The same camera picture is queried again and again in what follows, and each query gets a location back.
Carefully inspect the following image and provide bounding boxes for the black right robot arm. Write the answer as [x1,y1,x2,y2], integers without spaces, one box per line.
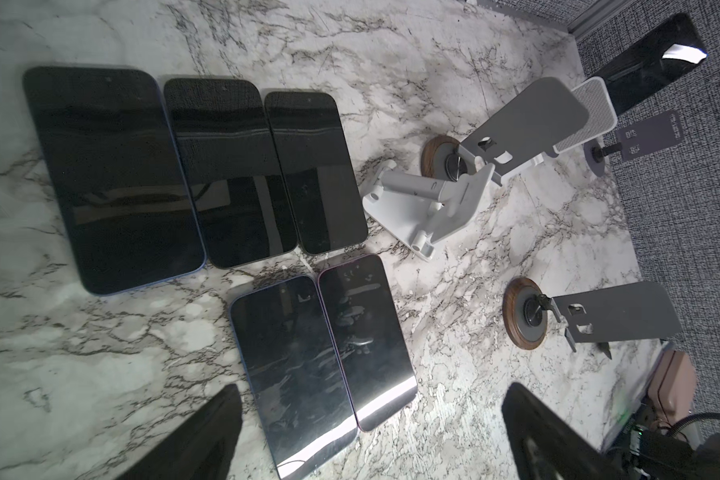
[602,408,720,479]

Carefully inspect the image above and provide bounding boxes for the white phone stand left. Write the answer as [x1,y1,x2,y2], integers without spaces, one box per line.
[359,160,495,261]

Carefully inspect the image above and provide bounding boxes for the empty grey wood-base stand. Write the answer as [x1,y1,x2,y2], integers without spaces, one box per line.
[502,277,682,356]

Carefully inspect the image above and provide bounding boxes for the grey round stand right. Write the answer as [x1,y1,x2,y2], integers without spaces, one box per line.
[583,110,684,177]

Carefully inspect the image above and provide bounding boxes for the black smartphone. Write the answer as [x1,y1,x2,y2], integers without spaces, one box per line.
[22,66,206,295]
[163,78,297,268]
[595,13,707,115]
[229,276,358,479]
[317,254,418,432]
[264,91,368,255]

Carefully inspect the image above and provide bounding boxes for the grey wood-base stand rear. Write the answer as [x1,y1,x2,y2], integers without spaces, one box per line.
[420,77,590,185]

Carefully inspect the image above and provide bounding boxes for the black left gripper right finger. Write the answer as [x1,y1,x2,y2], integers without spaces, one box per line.
[501,382,627,479]

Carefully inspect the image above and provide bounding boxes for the pink flat box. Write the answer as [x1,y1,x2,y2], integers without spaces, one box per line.
[647,349,697,425]

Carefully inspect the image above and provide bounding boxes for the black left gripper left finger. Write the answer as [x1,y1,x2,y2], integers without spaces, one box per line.
[120,384,243,479]

